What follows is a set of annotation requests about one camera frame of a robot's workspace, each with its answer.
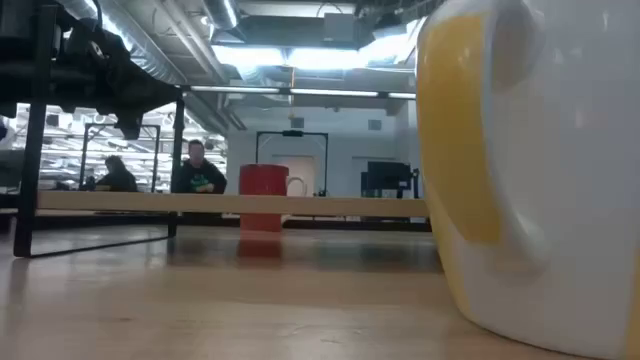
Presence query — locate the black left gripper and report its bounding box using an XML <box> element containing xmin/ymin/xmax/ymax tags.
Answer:
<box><xmin>74</xmin><ymin>28</ymin><xmax>182</xmax><ymax>142</ymax></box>

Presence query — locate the red mug white handle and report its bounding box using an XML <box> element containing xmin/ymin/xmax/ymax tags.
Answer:
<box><xmin>238</xmin><ymin>163</ymin><xmax>308</xmax><ymax>233</ymax></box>

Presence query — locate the yellow and white mug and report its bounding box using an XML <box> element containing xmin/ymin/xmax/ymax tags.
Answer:
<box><xmin>415</xmin><ymin>0</ymin><xmax>640</xmax><ymax>360</ymax></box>

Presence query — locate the person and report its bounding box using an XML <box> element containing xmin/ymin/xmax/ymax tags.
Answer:
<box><xmin>172</xmin><ymin>139</ymin><xmax>229</xmax><ymax>195</ymax></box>
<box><xmin>93</xmin><ymin>154</ymin><xmax>139</xmax><ymax>193</ymax></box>

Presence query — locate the long ceiling light bar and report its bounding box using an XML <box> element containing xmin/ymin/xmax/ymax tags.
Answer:
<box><xmin>188</xmin><ymin>85</ymin><xmax>417</xmax><ymax>100</ymax></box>

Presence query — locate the grey ceiling box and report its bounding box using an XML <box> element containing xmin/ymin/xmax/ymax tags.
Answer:
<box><xmin>323</xmin><ymin>12</ymin><xmax>357</xmax><ymax>44</ymax></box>

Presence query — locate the black computer monitor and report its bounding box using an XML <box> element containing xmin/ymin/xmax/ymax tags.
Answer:
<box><xmin>360</xmin><ymin>160</ymin><xmax>421</xmax><ymax>200</ymax></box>

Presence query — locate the black metal frame stand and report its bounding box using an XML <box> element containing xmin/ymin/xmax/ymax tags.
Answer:
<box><xmin>255</xmin><ymin>130</ymin><xmax>330</xmax><ymax>198</ymax></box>
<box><xmin>78</xmin><ymin>122</ymin><xmax>162</xmax><ymax>193</ymax></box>

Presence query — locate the silver ventilation duct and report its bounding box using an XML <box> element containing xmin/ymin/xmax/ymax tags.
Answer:
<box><xmin>201</xmin><ymin>0</ymin><xmax>241</xmax><ymax>31</ymax></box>

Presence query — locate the wood shelf black metal frame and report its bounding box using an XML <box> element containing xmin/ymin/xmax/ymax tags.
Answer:
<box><xmin>12</xmin><ymin>0</ymin><xmax>431</xmax><ymax>259</ymax></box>

